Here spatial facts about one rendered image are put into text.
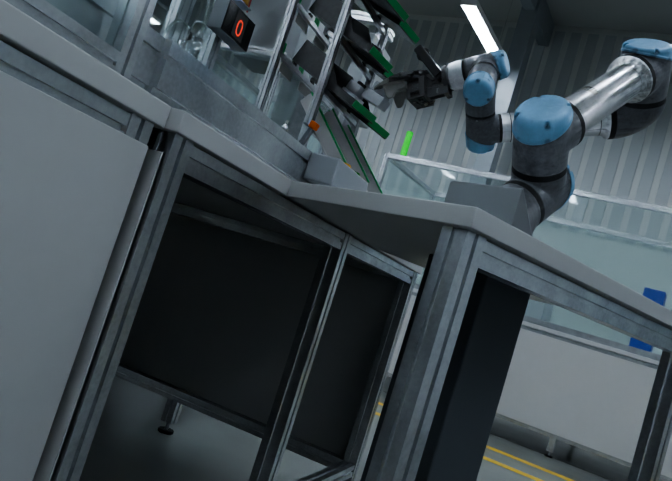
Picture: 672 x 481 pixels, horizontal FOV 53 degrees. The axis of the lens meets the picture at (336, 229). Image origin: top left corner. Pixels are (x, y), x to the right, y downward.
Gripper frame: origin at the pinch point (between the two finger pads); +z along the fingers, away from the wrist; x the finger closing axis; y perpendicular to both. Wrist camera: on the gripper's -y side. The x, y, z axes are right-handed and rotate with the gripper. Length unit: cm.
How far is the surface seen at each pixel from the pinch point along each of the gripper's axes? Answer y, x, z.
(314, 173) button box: 40, -42, -3
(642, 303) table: 70, -22, -60
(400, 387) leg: 86, -70, -32
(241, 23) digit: 1.6, -47.9, 13.4
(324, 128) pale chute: 11.1, -6.4, 15.3
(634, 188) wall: -220, 821, -12
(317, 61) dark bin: -10.2, -7.1, 17.0
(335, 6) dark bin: -26.3, -7.2, 10.6
